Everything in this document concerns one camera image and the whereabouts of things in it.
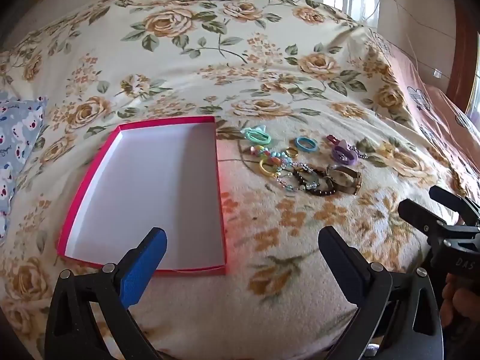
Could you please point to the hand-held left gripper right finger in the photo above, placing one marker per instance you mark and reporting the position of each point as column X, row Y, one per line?
column 343, row 258

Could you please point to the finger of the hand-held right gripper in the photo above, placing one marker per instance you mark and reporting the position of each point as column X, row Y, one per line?
column 455, row 202
column 423, row 219

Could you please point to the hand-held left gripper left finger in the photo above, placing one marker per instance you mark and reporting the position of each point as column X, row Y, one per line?
column 142, row 270

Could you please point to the pink cardboard box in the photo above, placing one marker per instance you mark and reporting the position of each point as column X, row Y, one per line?
column 150, row 195

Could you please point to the purple hair clip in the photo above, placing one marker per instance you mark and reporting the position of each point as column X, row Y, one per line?
column 339, row 155

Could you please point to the pink hair clip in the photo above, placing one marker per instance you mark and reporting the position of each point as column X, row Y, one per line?
column 331, row 139

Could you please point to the person's right hand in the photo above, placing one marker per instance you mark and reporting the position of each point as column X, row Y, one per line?
column 459, row 303

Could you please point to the pink bed sheet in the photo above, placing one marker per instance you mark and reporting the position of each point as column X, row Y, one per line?
column 420, row 93

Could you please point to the blue patterned pillow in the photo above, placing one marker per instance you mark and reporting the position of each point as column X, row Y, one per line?
column 18, row 138

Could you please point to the floral fleece blanket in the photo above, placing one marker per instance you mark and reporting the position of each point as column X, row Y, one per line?
column 232, row 63

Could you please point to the brown wooden door frame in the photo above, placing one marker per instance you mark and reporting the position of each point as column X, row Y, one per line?
column 465, row 37

